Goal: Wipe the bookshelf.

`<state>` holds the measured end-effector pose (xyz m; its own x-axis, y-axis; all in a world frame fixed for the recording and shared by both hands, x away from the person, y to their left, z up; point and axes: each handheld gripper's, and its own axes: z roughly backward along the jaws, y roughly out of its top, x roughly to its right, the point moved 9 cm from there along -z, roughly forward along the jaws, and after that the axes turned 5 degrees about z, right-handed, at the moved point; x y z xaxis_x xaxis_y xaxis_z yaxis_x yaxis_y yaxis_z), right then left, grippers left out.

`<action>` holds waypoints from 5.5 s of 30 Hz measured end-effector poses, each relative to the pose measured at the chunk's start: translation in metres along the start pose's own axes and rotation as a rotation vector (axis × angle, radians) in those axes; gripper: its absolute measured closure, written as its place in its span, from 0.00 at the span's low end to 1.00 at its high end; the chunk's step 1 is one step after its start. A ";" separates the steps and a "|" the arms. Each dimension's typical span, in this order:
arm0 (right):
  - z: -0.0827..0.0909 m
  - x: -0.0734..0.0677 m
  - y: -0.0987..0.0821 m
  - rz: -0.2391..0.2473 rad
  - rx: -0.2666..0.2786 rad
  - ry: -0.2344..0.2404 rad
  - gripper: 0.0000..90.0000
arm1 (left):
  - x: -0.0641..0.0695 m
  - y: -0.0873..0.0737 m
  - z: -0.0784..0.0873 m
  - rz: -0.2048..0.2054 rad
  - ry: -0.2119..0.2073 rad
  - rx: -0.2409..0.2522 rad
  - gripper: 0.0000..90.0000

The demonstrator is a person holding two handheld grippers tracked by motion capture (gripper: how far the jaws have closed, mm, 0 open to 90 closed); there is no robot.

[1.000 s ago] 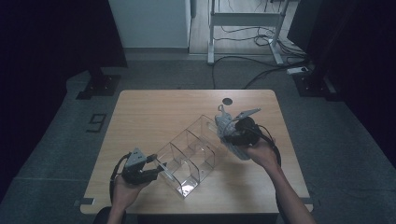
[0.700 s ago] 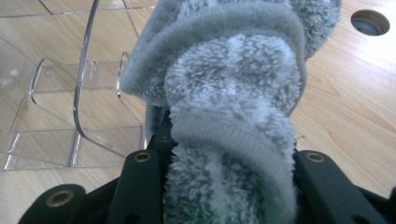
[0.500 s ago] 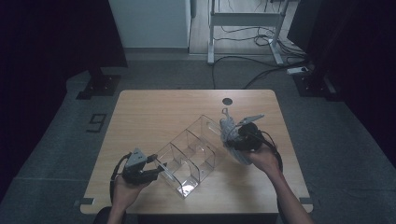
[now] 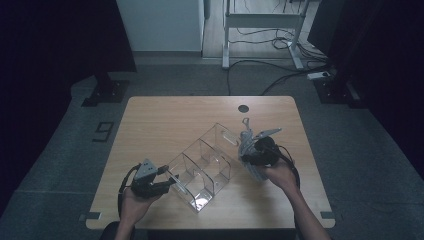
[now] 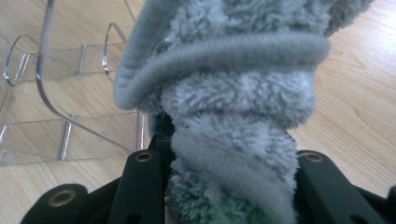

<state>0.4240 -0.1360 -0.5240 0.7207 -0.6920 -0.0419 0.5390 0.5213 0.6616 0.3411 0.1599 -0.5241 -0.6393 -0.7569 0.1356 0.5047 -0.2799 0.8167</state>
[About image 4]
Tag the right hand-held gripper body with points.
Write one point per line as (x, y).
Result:
(265, 151)

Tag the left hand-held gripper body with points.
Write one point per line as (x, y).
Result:
(145, 186)

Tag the grey striped cloth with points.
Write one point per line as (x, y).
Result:
(245, 143)

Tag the clear acrylic divided organizer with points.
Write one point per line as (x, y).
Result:
(203, 166)

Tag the person's left hand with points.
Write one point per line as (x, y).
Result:
(135, 206)

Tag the person's right hand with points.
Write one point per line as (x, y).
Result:
(283, 176)

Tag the black table grommet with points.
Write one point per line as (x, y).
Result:
(243, 108)

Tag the grey tape strip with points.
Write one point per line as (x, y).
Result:
(92, 215)
(327, 215)

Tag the black stand base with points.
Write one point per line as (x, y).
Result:
(333, 93)
(106, 91)

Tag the white power strip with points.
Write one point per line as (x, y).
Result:
(318, 75)

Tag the dark curtain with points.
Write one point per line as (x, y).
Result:
(50, 66)
(383, 66)

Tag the white cabinet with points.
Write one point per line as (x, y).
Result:
(160, 23)

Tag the white desk frame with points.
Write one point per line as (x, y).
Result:
(263, 20)

